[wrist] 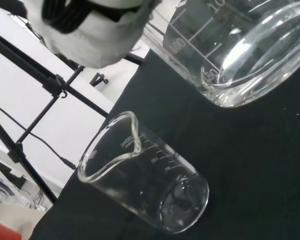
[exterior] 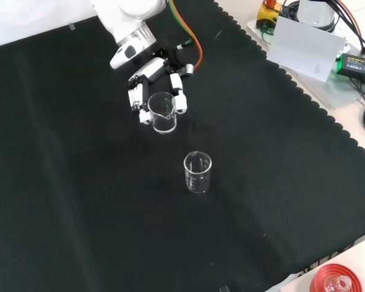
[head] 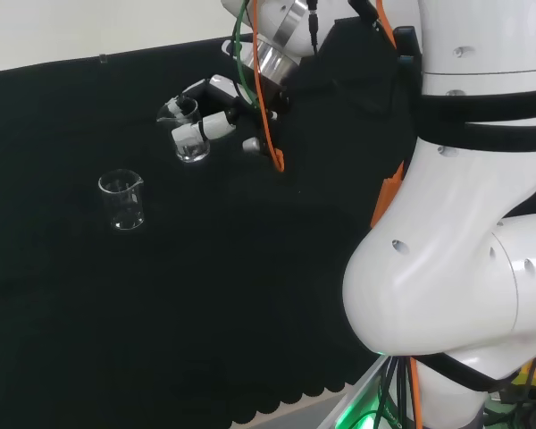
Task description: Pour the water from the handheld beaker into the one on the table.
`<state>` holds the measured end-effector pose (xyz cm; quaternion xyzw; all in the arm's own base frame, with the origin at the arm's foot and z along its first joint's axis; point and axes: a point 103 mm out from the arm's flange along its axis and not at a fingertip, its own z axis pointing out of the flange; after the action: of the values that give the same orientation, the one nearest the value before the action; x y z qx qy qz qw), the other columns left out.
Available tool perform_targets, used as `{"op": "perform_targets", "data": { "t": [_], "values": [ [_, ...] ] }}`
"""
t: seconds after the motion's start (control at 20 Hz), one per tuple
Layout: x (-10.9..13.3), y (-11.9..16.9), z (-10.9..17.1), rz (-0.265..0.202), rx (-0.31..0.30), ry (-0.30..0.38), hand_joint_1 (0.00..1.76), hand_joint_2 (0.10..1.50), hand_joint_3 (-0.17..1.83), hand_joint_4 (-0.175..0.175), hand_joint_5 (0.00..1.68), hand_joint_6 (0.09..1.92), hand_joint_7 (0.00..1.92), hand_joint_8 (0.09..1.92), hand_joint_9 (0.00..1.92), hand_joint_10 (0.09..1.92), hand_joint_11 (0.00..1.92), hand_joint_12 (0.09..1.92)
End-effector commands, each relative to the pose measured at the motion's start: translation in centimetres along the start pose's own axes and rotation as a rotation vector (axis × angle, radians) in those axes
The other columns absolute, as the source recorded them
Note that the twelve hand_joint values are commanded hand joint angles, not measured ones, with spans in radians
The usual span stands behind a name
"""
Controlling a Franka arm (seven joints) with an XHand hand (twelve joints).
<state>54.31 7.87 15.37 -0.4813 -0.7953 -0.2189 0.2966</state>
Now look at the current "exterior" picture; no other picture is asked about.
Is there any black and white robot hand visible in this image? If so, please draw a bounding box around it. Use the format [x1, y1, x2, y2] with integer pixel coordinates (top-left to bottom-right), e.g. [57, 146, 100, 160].
[127, 47, 196, 124]

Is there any clear glass beaker with spout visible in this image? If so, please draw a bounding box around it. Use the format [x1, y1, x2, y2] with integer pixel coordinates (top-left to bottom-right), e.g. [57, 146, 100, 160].
[148, 92, 179, 135]

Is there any clear graduated glass beaker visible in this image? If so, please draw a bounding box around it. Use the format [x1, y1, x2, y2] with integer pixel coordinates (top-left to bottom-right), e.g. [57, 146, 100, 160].
[183, 151, 214, 195]

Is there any yellow stop button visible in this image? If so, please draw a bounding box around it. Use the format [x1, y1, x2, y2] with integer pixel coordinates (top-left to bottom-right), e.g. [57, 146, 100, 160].
[257, 0, 288, 30]

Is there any black bench cloth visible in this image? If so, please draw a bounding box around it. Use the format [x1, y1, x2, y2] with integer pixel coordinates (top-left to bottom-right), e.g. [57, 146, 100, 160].
[0, 0, 365, 292]

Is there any pale board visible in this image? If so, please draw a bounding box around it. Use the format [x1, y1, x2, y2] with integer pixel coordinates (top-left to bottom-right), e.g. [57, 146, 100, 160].
[266, 15, 347, 83]

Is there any black power adapter green label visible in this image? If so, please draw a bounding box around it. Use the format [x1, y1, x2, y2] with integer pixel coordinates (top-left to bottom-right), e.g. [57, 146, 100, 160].
[335, 53, 365, 86]

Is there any red ribbed round lid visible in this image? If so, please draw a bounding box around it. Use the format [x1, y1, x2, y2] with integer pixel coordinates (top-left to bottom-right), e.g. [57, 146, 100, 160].
[310, 263, 363, 292]

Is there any clear glass flask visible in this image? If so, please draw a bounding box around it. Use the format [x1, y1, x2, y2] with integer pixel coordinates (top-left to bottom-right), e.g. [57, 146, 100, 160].
[323, 275, 353, 292]

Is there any white wrist camera shell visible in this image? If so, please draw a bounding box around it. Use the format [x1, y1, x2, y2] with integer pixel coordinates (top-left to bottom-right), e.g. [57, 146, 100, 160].
[109, 43, 143, 71]

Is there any orange cable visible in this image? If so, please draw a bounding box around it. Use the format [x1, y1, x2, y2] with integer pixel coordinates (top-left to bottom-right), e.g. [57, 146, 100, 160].
[171, 0, 204, 72]

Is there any green cable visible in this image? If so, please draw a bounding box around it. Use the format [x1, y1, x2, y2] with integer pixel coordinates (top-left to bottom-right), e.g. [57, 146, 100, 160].
[166, 0, 196, 50]

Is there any grey metal base plate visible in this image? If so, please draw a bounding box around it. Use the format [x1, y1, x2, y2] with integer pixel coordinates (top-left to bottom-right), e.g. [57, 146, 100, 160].
[246, 18, 365, 110]

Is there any black cable bundle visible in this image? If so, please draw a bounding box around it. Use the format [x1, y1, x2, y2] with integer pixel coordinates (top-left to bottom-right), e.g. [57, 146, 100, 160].
[330, 0, 365, 59]

